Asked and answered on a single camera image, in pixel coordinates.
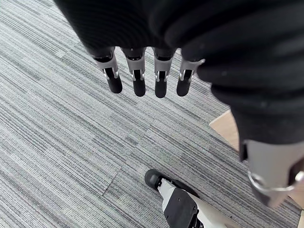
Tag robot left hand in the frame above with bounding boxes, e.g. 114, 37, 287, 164
53, 0, 304, 208

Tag light wood cabinet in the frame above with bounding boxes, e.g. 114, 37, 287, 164
209, 109, 304, 211

